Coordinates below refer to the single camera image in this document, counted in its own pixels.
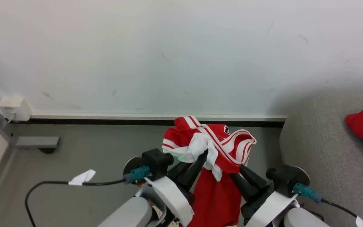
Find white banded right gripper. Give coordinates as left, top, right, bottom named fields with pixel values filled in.
left=230, top=164, right=299, bottom=227

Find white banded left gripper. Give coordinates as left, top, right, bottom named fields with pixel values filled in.
left=144, top=149, right=209, bottom=227

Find red white striped jersey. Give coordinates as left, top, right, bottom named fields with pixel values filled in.
left=162, top=116, right=257, bottom=227

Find light grey fabric sofa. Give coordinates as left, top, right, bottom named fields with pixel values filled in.
left=279, top=90, right=363, bottom=227

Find white skirting board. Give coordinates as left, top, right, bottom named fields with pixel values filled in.
left=30, top=111, right=287, bottom=128

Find teal cable connector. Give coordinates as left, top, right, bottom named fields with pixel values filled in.
left=123, top=166, right=150, bottom=184
left=293, top=183, right=324, bottom=203

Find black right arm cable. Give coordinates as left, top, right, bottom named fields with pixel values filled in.
left=321, top=198, right=358, bottom=219

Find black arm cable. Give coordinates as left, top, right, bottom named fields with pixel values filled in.
left=25, top=178, right=128, bottom=227
left=321, top=198, right=358, bottom=219

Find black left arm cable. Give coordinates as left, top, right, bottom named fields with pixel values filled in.
left=25, top=178, right=128, bottom=227

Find grey metal floor bracket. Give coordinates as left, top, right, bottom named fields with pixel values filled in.
left=15, top=136, right=60, bottom=154

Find white wall socket box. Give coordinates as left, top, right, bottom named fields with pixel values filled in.
left=0, top=96, right=32, bottom=123

